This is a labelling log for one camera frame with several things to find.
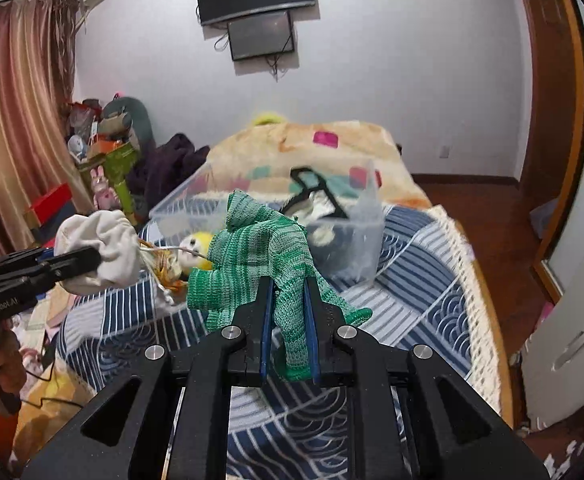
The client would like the beige fleece blanket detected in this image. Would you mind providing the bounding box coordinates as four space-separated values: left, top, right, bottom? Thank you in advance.
207 120 433 211

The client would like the green knitted glove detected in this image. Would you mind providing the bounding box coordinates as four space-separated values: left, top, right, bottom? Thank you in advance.
187 189 374 381

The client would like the clear plastic storage box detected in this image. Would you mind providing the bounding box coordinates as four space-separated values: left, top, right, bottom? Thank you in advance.
149 158 387 285

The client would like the green dinosaur plush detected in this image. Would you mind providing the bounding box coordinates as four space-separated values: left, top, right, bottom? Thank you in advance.
99 96 155 162

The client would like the wooden bed frame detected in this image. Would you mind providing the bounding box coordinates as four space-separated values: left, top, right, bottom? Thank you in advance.
467 255 517 427

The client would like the yellow-green plush toy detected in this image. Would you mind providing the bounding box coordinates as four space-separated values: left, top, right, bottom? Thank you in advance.
251 112 289 129

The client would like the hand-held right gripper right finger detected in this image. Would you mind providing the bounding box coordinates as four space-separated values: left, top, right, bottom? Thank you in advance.
304 276 553 480

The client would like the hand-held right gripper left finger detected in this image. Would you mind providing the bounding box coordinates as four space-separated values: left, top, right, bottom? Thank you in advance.
19 278 275 480

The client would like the yellow cloth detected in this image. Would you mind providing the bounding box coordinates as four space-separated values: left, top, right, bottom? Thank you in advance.
14 360 98 463

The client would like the blue patterned quilt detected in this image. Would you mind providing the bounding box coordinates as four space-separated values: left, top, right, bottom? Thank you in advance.
54 203 474 480

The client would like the black cable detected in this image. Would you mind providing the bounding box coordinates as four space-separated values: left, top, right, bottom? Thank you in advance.
20 345 85 413

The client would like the white cloth pouch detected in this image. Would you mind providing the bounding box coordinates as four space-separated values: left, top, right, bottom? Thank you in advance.
54 210 140 297

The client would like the yellow-haired doll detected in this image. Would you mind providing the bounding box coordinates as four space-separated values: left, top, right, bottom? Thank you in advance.
136 231 220 307

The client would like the person's left hand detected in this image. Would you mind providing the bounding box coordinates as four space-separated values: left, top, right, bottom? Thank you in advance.
0 329 28 402

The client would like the striped brown curtain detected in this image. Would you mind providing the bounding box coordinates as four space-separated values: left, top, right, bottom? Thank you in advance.
0 0 90 257

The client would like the wooden door frame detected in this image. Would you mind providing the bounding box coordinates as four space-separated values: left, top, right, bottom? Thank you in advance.
516 0 584 307

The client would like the black clothes hanger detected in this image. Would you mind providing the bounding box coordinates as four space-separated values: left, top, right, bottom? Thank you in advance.
278 166 351 221

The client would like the pink bunny toy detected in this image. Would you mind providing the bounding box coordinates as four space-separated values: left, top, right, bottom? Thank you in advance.
89 165 123 211

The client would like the white cabinet door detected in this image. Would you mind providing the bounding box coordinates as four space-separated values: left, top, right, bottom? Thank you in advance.
519 200 584 432

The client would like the dark framed wall screen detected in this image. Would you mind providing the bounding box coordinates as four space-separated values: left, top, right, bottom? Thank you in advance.
227 10 296 62

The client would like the dark purple cloth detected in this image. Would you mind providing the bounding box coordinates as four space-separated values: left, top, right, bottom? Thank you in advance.
126 132 211 212

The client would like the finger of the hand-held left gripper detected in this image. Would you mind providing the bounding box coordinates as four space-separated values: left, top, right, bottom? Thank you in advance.
2 247 104 292
0 247 58 276

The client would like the red box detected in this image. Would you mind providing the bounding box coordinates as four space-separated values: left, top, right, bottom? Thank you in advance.
26 183 73 224

